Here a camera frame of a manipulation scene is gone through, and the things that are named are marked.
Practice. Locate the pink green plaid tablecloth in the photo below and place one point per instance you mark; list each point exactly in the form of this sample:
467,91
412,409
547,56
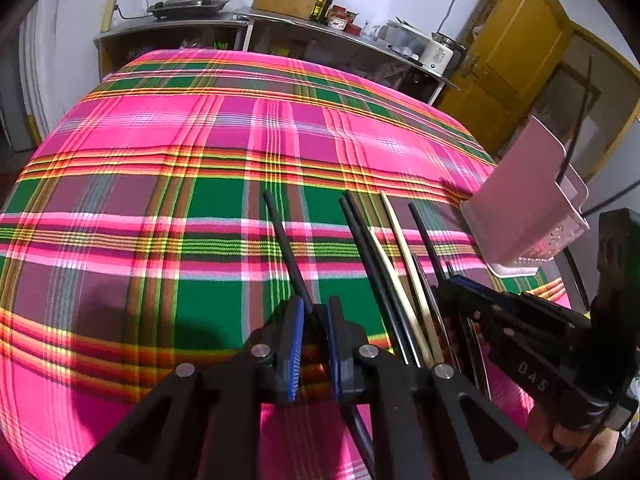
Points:
150,160

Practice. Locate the wooden chopstick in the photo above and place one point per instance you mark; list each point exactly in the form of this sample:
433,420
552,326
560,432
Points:
408,270
424,280

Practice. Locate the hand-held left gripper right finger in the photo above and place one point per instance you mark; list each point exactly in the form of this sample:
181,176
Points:
334,352

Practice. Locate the dark oil bottle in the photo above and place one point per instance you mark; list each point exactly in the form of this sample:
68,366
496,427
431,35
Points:
318,5
331,2

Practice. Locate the pair of black chopsticks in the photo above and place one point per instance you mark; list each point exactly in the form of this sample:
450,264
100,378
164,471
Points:
377,260

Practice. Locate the yellow wooden door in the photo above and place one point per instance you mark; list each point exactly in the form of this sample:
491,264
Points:
515,50

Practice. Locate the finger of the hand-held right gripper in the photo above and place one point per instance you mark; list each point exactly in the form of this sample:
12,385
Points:
530,360
480,296

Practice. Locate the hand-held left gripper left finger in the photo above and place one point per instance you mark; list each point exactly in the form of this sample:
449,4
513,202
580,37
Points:
296,345

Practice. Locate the white electric kettle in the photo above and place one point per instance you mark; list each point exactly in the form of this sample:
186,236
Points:
437,55

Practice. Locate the cream power strip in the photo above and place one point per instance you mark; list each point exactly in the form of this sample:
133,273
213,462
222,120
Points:
110,7

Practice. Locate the clear dish container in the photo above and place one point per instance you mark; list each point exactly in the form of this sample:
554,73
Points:
402,37

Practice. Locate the metal kitchen counter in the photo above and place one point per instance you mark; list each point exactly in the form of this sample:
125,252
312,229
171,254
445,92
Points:
280,22

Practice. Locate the induction cooker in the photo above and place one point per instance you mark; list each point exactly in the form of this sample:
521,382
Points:
187,9

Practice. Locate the pink plastic utensil basket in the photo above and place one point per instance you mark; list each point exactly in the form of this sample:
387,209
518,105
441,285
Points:
520,200

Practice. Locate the person's right hand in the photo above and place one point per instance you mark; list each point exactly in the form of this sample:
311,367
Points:
547,435

